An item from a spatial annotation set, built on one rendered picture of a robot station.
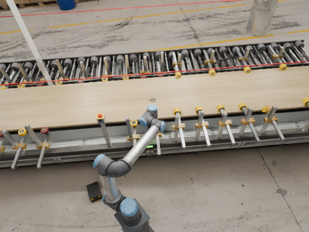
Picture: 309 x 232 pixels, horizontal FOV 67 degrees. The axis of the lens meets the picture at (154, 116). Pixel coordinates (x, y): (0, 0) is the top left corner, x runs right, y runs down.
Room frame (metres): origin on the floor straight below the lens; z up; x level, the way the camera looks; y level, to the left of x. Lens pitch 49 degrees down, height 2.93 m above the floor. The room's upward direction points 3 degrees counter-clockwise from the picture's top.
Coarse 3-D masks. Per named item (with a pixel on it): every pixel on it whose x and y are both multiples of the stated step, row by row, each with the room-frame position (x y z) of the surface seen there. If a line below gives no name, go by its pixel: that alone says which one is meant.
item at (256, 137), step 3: (243, 108) 1.75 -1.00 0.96; (243, 111) 1.72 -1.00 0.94; (246, 111) 1.70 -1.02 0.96; (249, 123) 1.53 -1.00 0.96; (249, 126) 1.51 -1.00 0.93; (252, 126) 1.49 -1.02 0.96; (252, 129) 1.45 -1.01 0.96; (252, 132) 1.42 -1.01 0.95; (255, 132) 1.41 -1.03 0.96; (255, 135) 1.37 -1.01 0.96; (255, 138) 1.35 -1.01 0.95; (258, 138) 1.34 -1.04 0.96; (258, 141) 1.30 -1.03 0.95
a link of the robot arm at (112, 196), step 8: (96, 160) 0.90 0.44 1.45; (104, 160) 0.89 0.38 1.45; (112, 160) 0.90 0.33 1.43; (96, 168) 0.86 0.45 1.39; (104, 168) 0.83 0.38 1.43; (104, 176) 0.83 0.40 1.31; (104, 184) 0.83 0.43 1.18; (112, 184) 0.84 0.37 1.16; (112, 192) 0.82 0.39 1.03; (120, 192) 0.89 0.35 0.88; (104, 200) 0.84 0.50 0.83; (112, 200) 0.81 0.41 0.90; (120, 200) 0.82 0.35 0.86; (112, 208) 0.78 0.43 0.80
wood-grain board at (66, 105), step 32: (0, 96) 2.25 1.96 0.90; (32, 96) 2.21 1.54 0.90; (64, 96) 2.18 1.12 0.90; (96, 96) 2.15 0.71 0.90; (128, 96) 2.11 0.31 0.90; (160, 96) 2.08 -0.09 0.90; (192, 96) 2.05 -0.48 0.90; (224, 96) 2.02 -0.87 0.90; (256, 96) 1.98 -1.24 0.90; (288, 96) 1.95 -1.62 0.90; (0, 128) 1.71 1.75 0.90; (32, 128) 1.69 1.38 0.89
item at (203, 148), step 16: (256, 112) 1.78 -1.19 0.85; (288, 112) 1.79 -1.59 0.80; (304, 112) 1.79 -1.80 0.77; (48, 128) 1.71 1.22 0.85; (64, 128) 1.71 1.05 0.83; (80, 128) 1.72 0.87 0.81; (96, 128) 1.72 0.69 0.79; (112, 128) 1.73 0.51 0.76; (144, 128) 1.74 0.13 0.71; (192, 128) 1.76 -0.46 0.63; (224, 144) 1.81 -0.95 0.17; (240, 144) 1.78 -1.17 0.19; (256, 144) 1.78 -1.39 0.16; (272, 144) 1.79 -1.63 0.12; (288, 144) 1.82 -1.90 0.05; (32, 160) 1.73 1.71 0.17; (48, 160) 1.71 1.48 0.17; (64, 160) 1.71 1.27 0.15; (80, 160) 1.71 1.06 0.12
